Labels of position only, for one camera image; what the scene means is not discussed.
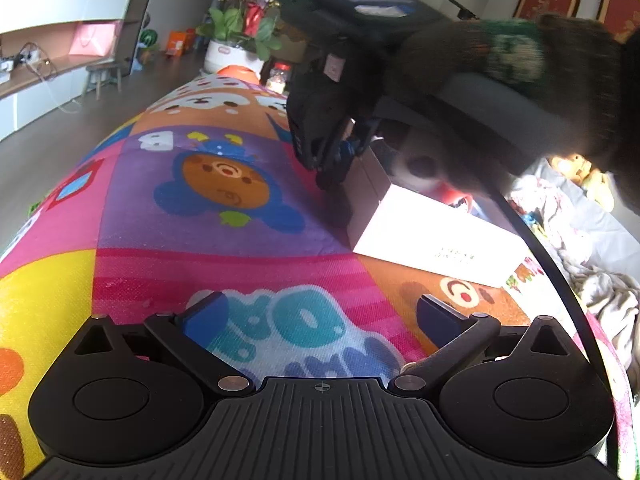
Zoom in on pink cardboard box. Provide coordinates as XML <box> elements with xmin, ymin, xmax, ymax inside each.
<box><xmin>345</xmin><ymin>145</ymin><xmax>531</xmax><ymax>288</ymax></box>

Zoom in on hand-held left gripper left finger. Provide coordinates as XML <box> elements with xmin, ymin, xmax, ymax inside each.
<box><xmin>65</xmin><ymin>290</ymin><xmax>256</xmax><ymax>398</ymax></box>

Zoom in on clear jar with red lid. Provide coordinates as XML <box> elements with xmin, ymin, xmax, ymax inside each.
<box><xmin>265</xmin><ymin>62</ymin><xmax>292</xmax><ymax>95</ymax></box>

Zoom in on yellow orange plush toy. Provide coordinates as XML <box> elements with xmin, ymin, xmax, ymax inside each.
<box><xmin>550</xmin><ymin>154</ymin><xmax>616</xmax><ymax>211</ymax></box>

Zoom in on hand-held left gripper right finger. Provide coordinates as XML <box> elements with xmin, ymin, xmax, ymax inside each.
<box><xmin>387</xmin><ymin>294</ymin><xmax>581</xmax><ymax>398</ymax></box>

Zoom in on colourful cartoon play mat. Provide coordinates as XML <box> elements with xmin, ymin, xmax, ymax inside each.
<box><xmin>0</xmin><ymin>72</ymin><xmax>640</xmax><ymax>480</ymax></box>

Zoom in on pink paper bag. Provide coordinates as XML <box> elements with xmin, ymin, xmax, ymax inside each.
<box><xmin>69</xmin><ymin>22</ymin><xmax>117</xmax><ymax>56</ymax></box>

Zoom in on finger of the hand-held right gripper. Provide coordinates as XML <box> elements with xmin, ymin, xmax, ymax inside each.
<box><xmin>316</xmin><ymin>116</ymin><xmax>376</xmax><ymax>191</ymax></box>

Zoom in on black cable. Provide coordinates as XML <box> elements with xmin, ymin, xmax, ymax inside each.
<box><xmin>480</xmin><ymin>175</ymin><xmax>618</xmax><ymax>468</ymax></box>

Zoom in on orange round toy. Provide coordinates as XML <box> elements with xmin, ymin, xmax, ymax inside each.
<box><xmin>216</xmin><ymin>64</ymin><xmax>261</xmax><ymax>86</ymax></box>

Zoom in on orange box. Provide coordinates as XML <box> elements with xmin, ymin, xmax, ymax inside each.
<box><xmin>166</xmin><ymin>30</ymin><xmax>195</xmax><ymax>57</ymax></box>

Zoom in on power strip with cables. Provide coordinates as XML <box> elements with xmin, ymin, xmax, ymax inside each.
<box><xmin>0</xmin><ymin>42</ymin><xmax>56</xmax><ymax>81</ymax></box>

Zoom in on small wooden stool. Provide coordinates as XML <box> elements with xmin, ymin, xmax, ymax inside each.
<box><xmin>81</xmin><ymin>62</ymin><xmax>124</xmax><ymax>100</ymax></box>

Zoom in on grey white blanket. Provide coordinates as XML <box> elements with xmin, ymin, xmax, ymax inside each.
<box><xmin>510</xmin><ymin>175</ymin><xmax>640</xmax><ymax>361</ymax></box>

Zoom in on white wooden tv cabinet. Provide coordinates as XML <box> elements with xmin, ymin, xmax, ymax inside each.
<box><xmin>0</xmin><ymin>0</ymin><xmax>146</xmax><ymax>143</ymax></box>

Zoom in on potted purple orchid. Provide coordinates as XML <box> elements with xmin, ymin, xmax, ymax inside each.
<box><xmin>197</xmin><ymin>0</ymin><xmax>283</xmax><ymax>73</ymax></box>

